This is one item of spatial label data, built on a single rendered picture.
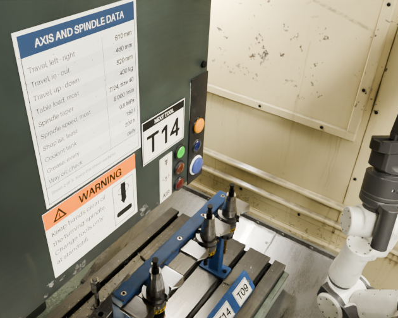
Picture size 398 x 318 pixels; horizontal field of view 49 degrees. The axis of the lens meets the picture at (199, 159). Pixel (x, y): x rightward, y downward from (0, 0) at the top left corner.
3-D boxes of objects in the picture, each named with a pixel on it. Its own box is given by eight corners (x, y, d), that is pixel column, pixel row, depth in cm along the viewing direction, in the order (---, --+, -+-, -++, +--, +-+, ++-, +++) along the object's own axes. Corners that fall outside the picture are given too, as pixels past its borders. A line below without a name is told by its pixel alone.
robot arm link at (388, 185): (436, 146, 90) (419, 198, 94) (399, 132, 98) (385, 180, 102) (392, 146, 85) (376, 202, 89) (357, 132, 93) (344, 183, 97)
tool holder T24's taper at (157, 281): (155, 279, 103) (155, 259, 99) (168, 289, 101) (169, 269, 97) (141, 290, 100) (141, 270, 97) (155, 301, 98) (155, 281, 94)
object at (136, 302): (160, 310, 98) (160, 308, 98) (144, 327, 95) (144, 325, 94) (136, 295, 101) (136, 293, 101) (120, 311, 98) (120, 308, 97)
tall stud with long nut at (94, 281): (104, 305, 134) (101, 277, 127) (98, 311, 133) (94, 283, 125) (98, 300, 136) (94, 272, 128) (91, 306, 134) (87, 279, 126)
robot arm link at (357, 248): (398, 206, 99) (376, 243, 107) (360, 201, 98) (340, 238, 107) (408, 228, 94) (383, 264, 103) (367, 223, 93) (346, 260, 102)
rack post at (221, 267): (231, 270, 148) (241, 204, 131) (223, 280, 144) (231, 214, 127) (206, 257, 152) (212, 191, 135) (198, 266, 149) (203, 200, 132)
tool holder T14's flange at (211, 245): (201, 230, 121) (201, 224, 119) (222, 237, 119) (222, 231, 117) (191, 245, 116) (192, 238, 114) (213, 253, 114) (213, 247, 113)
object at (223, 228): (234, 228, 121) (234, 225, 121) (223, 238, 117) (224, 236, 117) (212, 217, 124) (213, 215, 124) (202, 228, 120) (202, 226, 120)
